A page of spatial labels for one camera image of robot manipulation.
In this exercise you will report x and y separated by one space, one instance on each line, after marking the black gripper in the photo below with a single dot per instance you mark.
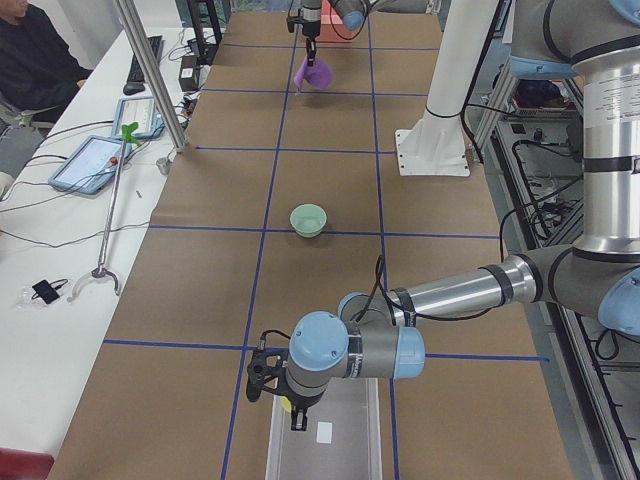
310 27
301 401

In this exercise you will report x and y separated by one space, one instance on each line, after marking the yellow plastic cup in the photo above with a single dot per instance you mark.
286 404

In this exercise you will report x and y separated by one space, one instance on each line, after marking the purple microfiber cloth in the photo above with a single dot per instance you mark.
318 75

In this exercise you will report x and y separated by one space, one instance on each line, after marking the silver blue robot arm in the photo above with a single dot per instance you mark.
375 335
352 13

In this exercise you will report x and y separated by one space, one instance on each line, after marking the translucent plastic storage box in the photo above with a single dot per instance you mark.
342 440

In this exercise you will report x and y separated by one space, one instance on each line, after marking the pink plastic tray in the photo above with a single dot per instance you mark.
332 28

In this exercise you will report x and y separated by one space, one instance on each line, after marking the mint green bowl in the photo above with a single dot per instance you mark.
308 220

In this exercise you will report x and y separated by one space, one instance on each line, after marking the reacher grabber tool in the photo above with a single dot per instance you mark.
101 273

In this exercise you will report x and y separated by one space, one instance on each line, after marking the blue teach pendant tablet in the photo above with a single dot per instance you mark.
91 166

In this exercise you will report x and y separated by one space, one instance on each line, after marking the person in black shirt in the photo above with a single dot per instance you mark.
38 71

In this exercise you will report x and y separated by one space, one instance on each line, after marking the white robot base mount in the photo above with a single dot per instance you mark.
435 145

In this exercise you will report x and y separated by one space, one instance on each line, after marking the aluminium frame post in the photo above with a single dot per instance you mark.
141 48

